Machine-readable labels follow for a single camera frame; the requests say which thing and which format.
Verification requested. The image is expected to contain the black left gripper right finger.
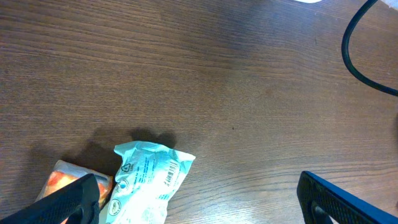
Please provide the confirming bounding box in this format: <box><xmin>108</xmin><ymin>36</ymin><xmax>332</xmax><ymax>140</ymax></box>
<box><xmin>297</xmin><ymin>171</ymin><xmax>397</xmax><ymax>224</ymax></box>

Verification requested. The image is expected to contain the teal tissue packet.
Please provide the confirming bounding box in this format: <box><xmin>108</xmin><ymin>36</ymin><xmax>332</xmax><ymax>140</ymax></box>
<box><xmin>105</xmin><ymin>141</ymin><xmax>195</xmax><ymax>224</ymax></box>

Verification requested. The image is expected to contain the white barcode scanner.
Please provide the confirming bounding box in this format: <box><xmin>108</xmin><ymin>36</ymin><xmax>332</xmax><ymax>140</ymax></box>
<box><xmin>294</xmin><ymin>0</ymin><xmax>321</xmax><ymax>4</ymax></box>

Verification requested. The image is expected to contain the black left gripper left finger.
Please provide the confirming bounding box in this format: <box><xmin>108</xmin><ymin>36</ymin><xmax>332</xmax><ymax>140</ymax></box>
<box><xmin>1</xmin><ymin>174</ymin><xmax>100</xmax><ymax>224</ymax></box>

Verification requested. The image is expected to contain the small orange white packet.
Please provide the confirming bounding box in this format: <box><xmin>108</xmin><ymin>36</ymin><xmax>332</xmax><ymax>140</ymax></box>
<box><xmin>36</xmin><ymin>160</ymin><xmax>113</xmax><ymax>224</ymax></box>

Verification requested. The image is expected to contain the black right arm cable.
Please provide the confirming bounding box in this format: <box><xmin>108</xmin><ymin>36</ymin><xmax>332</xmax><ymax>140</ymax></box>
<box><xmin>341</xmin><ymin>0</ymin><xmax>398</xmax><ymax>97</ymax></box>

